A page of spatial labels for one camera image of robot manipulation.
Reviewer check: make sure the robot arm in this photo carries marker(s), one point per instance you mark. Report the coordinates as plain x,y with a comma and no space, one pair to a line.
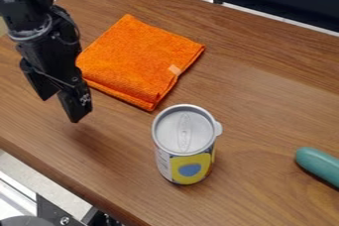
22,2

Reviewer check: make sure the yellow can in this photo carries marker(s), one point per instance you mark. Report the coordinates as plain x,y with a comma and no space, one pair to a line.
185,144

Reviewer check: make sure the orange cloth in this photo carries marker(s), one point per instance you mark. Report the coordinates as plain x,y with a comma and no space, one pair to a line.
137,59

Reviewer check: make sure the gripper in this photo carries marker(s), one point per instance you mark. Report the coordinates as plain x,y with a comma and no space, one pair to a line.
50,50

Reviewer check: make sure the teal tool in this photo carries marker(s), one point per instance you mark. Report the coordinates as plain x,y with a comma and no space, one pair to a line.
318,165

